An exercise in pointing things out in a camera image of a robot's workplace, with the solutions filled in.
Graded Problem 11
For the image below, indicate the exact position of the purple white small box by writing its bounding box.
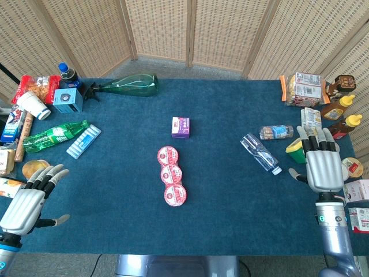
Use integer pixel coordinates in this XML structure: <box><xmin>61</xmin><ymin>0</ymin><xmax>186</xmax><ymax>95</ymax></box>
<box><xmin>171</xmin><ymin>116</ymin><xmax>191</xmax><ymax>139</ymax></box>

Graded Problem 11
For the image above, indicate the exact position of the green cup yellow rim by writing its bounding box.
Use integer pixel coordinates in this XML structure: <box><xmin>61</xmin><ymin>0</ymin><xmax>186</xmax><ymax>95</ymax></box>
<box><xmin>285</xmin><ymin>137</ymin><xmax>307</xmax><ymax>164</ymax></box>

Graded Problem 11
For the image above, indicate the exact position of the small clear jar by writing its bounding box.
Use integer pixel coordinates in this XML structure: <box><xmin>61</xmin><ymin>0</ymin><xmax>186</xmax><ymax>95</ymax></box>
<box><xmin>259</xmin><ymin>124</ymin><xmax>295</xmax><ymax>141</ymax></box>

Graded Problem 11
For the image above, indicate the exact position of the yellow white snack packet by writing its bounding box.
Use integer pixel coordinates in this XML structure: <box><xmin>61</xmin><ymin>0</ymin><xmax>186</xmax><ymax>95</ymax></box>
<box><xmin>300</xmin><ymin>107</ymin><xmax>322</xmax><ymax>134</ymax></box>

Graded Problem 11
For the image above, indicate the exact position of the brown chocolate sauce bottle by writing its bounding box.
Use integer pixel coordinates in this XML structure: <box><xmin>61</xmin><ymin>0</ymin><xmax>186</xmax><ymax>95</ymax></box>
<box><xmin>325</xmin><ymin>74</ymin><xmax>358</xmax><ymax>100</ymax></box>

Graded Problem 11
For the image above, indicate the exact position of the woven bamboo folding screen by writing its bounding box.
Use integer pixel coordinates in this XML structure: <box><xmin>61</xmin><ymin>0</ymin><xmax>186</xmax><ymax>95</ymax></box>
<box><xmin>0</xmin><ymin>0</ymin><xmax>369</xmax><ymax>159</ymax></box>

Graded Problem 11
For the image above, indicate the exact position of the orange edged biscuit multipack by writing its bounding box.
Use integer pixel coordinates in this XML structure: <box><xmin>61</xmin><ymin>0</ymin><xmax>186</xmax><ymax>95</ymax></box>
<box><xmin>280</xmin><ymin>72</ymin><xmax>330</xmax><ymax>107</ymax></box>

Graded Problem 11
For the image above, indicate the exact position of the light blue speaker box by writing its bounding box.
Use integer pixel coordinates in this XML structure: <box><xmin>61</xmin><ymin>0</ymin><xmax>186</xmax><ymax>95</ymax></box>
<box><xmin>52</xmin><ymin>88</ymin><xmax>84</xmax><ymax>114</ymax></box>

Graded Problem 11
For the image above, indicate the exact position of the white paper cup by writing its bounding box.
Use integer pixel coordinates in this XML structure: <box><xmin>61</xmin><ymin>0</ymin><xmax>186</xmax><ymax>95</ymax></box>
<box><xmin>16</xmin><ymin>91</ymin><xmax>52</xmax><ymax>121</ymax></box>

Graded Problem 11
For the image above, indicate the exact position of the clear plastic water bottle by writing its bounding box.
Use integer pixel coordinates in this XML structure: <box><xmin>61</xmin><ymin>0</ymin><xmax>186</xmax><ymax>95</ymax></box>
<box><xmin>240</xmin><ymin>132</ymin><xmax>283</xmax><ymax>176</ymax></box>

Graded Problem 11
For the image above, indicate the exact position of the round instant noodle cup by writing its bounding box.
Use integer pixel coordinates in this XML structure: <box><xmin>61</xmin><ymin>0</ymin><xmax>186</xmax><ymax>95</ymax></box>
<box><xmin>341</xmin><ymin>156</ymin><xmax>364</xmax><ymax>179</ymax></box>

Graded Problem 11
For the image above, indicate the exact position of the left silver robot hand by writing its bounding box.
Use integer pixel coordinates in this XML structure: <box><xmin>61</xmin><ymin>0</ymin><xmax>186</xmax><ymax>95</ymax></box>
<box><xmin>0</xmin><ymin>163</ymin><xmax>71</xmax><ymax>237</ymax></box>

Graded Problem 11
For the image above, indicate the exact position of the dark syrup bottle yellow cap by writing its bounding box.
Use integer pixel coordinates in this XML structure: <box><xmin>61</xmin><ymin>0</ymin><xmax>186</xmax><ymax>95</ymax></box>
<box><xmin>328</xmin><ymin>114</ymin><xmax>363</xmax><ymax>140</ymax></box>

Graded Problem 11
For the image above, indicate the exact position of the green glass vase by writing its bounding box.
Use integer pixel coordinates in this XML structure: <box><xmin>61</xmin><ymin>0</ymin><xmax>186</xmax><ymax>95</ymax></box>
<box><xmin>85</xmin><ymin>73</ymin><xmax>159</xmax><ymax>100</ymax></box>

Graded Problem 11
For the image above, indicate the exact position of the orange juice carton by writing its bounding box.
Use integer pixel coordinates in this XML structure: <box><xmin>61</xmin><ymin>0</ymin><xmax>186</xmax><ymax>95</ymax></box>
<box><xmin>0</xmin><ymin>177</ymin><xmax>27</xmax><ymax>199</ymax></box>

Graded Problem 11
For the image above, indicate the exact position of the blue white chewing gum pack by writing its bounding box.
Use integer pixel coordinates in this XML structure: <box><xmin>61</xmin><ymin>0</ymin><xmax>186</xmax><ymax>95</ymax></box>
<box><xmin>66</xmin><ymin>123</ymin><xmax>102</xmax><ymax>159</ymax></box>

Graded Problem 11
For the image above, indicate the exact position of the beige snack packet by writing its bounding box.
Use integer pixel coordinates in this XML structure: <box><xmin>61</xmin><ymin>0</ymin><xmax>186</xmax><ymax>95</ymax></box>
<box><xmin>0</xmin><ymin>148</ymin><xmax>17</xmax><ymax>175</ymax></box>

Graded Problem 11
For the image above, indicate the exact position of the honey bottle yellow cap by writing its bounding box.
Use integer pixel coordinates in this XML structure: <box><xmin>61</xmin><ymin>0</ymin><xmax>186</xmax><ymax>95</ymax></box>
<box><xmin>320</xmin><ymin>94</ymin><xmax>356</xmax><ymax>121</ymax></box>

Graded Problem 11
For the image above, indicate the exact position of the pink white carton box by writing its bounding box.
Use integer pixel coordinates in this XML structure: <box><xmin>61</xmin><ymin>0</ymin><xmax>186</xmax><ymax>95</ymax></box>
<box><xmin>342</xmin><ymin>179</ymin><xmax>369</xmax><ymax>203</ymax></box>

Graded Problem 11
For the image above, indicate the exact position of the round yellow fruit cup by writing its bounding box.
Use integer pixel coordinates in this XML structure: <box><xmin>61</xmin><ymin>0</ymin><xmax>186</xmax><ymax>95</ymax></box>
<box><xmin>21</xmin><ymin>159</ymin><xmax>51</xmax><ymax>179</ymax></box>

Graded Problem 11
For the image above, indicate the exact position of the dark cola bottle blue cap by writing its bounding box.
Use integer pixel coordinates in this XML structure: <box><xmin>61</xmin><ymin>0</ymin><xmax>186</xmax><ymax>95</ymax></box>
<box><xmin>58</xmin><ymin>62</ymin><xmax>82</xmax><ymax>89</ymax></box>

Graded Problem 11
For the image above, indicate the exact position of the red white small box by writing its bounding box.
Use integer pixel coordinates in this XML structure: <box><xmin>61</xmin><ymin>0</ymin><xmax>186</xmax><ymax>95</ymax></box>
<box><xmin>348</xmin><ymin>207</ymin><xmax>369</xmax><ymax>234</ymax></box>

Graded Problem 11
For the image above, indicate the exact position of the red snack bag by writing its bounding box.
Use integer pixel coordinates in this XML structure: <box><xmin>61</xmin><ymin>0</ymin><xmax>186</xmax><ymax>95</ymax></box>
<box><xmin>11</xmin><ymin>74</ymin><xmax>62</xmax><ymax>105</ymax></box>

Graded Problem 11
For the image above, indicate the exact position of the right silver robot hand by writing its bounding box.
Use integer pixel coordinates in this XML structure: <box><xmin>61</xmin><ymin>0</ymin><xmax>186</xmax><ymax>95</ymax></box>
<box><xmin>288</xmin><ymin>125</ymin><xmax>345</xmax><ymax>193</ymax></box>

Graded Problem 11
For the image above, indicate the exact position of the blue felt table mat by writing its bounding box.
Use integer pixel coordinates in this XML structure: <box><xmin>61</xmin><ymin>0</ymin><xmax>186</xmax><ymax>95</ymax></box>
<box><xmin>0</xmin><ymin>77</ymin><xmax>369</xmax><ymax>256</ymax></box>

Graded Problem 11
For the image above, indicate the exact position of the brown paper wrapped stick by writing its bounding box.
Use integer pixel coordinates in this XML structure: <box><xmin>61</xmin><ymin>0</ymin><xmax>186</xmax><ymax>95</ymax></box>
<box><xmin>14</xmin><ymin>111</ymin><xmax>35</xmax><ymax>163</ymax></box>

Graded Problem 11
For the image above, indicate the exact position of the blue toothpaste box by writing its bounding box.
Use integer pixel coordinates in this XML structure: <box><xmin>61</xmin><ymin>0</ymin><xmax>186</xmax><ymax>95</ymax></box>
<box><xmin>0</xmin><ymin>104</ymin><xmax>27</xmax><ymax>145</ymax></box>

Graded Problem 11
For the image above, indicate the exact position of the green soda bottle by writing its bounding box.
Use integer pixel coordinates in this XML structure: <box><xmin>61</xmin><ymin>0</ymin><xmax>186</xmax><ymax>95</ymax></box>
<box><xmin>22</xmin><ymin>119</ymin><xmax>89</xmax><ymax>154</ymax></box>

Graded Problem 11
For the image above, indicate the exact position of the red yogurt cup pack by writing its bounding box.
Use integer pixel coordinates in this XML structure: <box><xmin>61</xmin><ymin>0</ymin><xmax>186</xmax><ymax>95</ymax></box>
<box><xmin>157</xmin><ymin>145</ymin><xmax>188</xmax><ymax>207</ymax></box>

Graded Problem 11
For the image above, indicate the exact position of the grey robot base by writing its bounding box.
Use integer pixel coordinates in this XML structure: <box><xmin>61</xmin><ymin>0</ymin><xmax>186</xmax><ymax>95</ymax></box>
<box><xmin>114</xmin><ymin>254</ymin><xmax>240</xmax><ymax>277</ymax></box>

